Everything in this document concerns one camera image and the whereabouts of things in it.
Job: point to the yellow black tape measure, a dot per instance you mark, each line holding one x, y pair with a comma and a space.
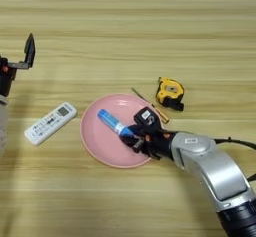
170, 91

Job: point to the white remote control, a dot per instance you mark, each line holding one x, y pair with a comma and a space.
50, 123

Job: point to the pink round plate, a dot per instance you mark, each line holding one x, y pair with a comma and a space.
100, 144

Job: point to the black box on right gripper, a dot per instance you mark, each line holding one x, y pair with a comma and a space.
146, 119

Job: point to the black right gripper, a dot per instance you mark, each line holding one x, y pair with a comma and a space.
160, 146

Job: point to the blue glue stick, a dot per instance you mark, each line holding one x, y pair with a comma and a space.
110, 120

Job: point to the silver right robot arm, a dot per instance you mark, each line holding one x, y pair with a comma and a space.
213, 167

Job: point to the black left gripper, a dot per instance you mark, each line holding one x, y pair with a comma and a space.
6, 77

